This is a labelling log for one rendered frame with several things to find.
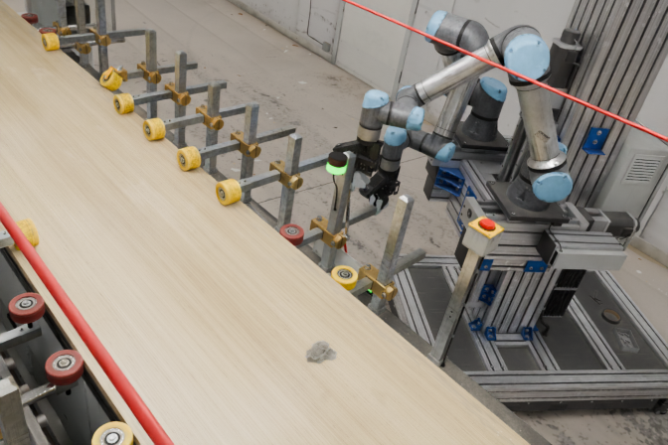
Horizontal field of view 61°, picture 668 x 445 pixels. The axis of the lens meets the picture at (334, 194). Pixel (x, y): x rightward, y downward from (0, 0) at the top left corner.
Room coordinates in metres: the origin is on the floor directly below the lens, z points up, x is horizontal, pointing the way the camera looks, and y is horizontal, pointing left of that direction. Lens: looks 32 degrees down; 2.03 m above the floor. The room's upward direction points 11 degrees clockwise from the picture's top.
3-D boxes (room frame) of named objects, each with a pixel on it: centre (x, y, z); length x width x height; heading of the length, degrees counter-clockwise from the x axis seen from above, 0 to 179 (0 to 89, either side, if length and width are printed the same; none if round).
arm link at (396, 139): (1.83, -0.18, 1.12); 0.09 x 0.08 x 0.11; 151
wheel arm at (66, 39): (2.77, 1.32, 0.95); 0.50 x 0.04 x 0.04; 139
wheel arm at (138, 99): (2.28, 0.76, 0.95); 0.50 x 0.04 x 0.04; 139
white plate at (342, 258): (1.59, -0.06, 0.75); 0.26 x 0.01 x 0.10; 49
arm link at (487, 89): (2.24, -0.55, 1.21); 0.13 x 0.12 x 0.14; 61
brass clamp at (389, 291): (1.44, -0.19, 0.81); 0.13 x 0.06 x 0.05; 49
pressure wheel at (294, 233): (1.50, 0.11, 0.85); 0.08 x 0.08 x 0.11
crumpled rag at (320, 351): (1.02, -0.04, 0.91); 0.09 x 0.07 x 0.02; 124
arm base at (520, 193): (1.76, -0.67, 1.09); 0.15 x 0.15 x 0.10
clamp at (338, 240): (1.60, 0.00, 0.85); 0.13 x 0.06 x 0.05; 49
